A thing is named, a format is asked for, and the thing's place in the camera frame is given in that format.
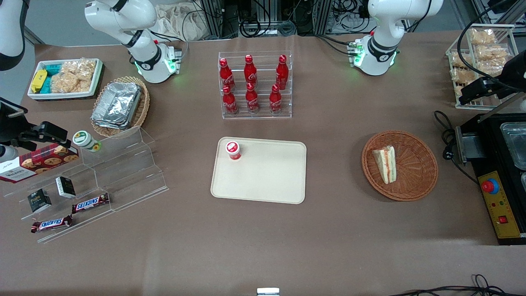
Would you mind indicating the triangular white bread sandwich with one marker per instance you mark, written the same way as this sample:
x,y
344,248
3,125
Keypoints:
x,y
385,164

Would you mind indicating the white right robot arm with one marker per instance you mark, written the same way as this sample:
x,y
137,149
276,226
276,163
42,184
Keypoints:
x,y
123,16

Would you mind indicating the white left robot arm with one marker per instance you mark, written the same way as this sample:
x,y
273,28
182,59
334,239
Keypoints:
x,y
390,24

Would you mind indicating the light oval wicker basket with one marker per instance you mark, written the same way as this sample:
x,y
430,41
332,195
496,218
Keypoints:
x,y
144,107

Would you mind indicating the brown round wicker basket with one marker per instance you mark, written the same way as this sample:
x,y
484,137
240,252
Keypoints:
x,y
415,172

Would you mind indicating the beige plastic tray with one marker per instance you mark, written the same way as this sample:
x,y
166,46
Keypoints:
x,y
267,176

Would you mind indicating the clear bag of crackers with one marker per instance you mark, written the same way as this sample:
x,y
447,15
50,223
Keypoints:
x,y
483,37
461,59
492,52
463,75
493,67
459,91

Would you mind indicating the grey metal lever bar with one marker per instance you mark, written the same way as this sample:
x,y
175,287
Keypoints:
x,y
503,109

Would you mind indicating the red tartan cookie box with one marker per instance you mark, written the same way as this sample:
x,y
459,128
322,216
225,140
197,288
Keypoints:
x,y
41,162

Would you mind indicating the green lid white bottle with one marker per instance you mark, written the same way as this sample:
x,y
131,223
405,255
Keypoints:
x,y
84,139

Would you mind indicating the white rectangular snack bin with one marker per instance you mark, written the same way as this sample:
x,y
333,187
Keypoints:
x,y
61,95

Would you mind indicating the teal snack packet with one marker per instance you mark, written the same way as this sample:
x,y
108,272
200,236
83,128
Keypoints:
x,y
46,85
52,69

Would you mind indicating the yellow snack packet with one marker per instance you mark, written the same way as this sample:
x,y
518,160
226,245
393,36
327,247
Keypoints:
x,y
39,80

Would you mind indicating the black and white small carton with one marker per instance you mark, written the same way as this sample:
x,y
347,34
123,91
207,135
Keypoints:
x,y
65,187

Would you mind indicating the aluminium foil container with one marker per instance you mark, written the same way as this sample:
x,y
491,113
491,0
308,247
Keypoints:
x,y
107,125
119,100

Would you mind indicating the black sealing machine yellow panel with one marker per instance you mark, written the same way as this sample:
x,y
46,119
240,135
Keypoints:
x,y
491,148

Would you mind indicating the clear bag of fried snacks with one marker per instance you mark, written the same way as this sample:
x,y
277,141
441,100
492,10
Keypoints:
x,y
74,76

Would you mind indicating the clear plastic meal container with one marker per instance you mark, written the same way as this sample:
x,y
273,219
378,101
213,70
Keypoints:
x,y
515,144

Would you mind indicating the brown snickers bar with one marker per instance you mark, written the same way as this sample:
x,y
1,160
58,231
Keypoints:
x,y
51,224
90,203

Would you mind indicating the clear acrylic stepped shelf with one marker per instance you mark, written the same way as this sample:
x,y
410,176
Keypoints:
x,y
123,172

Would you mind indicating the red emergency stop button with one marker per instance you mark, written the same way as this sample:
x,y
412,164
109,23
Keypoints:
x,y
489,187

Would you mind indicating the beige cloth bag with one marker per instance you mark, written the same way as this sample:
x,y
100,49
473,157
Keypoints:
x,y
176,20

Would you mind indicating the red cola bottle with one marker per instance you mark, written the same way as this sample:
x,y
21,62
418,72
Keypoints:
x,y
282,73
250,70
275,100
225,76
252,99
229,102

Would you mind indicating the red lid small cup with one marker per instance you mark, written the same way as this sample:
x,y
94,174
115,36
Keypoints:
x,y
233,149

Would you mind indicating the clear acrylic bottle rack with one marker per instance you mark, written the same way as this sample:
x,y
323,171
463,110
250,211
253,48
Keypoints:
x,y
263,115

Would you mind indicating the small white block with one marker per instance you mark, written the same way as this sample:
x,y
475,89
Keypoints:
x,y
268,292

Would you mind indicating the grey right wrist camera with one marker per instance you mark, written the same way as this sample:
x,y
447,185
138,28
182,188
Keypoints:
x,y
6,153

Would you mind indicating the aluminium frame rail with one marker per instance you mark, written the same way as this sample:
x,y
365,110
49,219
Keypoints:
x,y
493,12

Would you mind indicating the aluminium frame post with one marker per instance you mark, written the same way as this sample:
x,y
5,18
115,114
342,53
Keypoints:
x,y
213,16
322,14

